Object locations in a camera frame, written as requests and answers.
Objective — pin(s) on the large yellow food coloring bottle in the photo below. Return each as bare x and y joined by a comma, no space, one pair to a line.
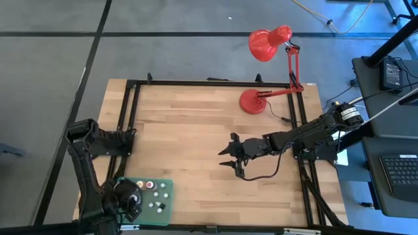
139,184

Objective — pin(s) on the teal translucent plastic bin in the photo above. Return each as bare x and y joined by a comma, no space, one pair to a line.
166,215

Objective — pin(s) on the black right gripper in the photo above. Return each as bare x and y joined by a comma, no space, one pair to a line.
253,148

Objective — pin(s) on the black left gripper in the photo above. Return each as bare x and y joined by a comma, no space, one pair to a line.
124,192

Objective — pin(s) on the red desk lamp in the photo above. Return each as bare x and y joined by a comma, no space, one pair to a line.
264,45

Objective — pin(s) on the dark grey desk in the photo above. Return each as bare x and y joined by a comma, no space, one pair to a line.
392,130

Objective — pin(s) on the silver aluminium bracket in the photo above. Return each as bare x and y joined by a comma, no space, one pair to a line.
302,231
129,227

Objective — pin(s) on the black pole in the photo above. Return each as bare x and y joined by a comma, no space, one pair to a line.
392,40

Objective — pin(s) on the black frame clamp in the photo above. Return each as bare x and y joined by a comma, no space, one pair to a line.
258,78
149,78

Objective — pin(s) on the black power adapter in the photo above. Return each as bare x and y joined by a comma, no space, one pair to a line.
392,75

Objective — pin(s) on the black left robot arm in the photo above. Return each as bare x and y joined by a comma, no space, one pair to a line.
86,169

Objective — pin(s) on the black keyboard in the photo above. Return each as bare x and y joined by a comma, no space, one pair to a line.
400,174

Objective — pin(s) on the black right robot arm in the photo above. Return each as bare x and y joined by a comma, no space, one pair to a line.
303,134

